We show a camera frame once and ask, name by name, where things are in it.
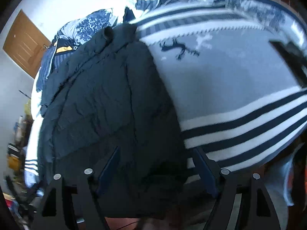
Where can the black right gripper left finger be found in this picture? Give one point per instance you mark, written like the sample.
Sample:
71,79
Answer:
56,210

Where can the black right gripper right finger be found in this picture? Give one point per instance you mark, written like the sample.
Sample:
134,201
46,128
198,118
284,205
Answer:
256,209

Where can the black puffer jacket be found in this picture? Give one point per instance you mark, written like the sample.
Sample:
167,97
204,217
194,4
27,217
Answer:
109,94

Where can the dark cluttered side table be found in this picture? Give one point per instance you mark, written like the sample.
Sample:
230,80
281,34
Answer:
21,132

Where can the yellow container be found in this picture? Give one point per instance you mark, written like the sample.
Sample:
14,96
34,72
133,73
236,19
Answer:
14,162

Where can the brown wooden door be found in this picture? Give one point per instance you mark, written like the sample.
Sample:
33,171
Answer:
26,44

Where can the blue white striped blanket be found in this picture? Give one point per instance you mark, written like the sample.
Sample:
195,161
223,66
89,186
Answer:
223,65

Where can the blue tree print duvet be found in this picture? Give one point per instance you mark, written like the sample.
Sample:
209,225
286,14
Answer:
77,32

